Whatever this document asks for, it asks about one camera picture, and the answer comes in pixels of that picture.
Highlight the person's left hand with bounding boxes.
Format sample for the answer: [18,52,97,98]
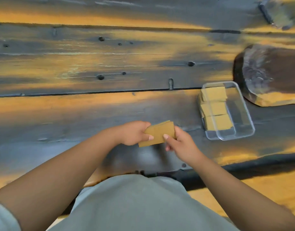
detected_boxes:
[113,121,154,146]

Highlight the person's right hand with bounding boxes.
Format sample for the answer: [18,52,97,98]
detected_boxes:
[163,126,204,166]

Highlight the brown cardboard piece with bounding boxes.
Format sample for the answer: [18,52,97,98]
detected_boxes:
[138,120,176,148]

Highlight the person's left forearm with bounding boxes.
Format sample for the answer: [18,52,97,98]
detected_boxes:
[0,127,124,231]

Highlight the person's right forearm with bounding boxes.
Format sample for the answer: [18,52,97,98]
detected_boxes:
[186,154,295,231]

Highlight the stack of tan cardboard squares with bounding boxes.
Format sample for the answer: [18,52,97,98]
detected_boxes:
[204,114,234,131]
[200,86,228,104]
[200,101,228,118]

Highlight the grey shirt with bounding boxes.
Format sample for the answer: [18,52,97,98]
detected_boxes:
[0,174,240,231]

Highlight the clear plastic container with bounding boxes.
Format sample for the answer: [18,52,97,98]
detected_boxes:
[200,81,256,141]

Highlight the dark wooden slab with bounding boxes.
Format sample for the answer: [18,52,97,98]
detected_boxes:
[233,44,295,107]

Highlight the dark handled brush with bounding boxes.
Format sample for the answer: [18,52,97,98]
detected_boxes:
[258,0,295,31]

